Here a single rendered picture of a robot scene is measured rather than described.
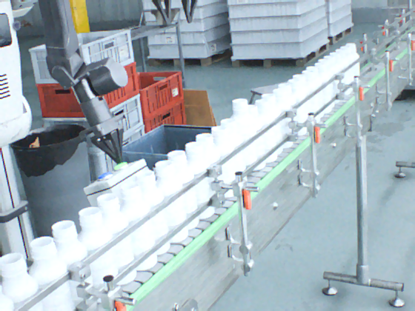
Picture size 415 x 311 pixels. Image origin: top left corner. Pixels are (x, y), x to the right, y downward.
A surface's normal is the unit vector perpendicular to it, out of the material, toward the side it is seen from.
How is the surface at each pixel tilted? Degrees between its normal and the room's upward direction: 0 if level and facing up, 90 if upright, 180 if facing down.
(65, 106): 90
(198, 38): 91
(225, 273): 90
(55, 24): 111
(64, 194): 93
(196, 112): 102
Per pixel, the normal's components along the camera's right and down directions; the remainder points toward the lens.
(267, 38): -0.47, 0.32
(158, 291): 0.86, 0.07
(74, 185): 0.66, 0.22
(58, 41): -0.20, 0.47
